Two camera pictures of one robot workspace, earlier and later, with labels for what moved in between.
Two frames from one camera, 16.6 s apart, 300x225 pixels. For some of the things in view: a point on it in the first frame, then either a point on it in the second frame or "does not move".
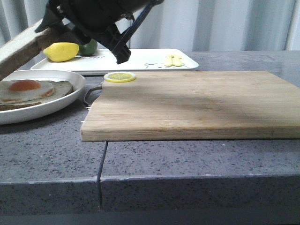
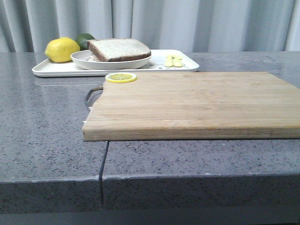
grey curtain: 187,25 does not move
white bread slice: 61,89 -> 92,57
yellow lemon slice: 119,77 does not move
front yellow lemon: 61,51 does not move
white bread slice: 28,44 -> 119,48
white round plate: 36,111 -> 80,59
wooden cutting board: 195,106 does not move
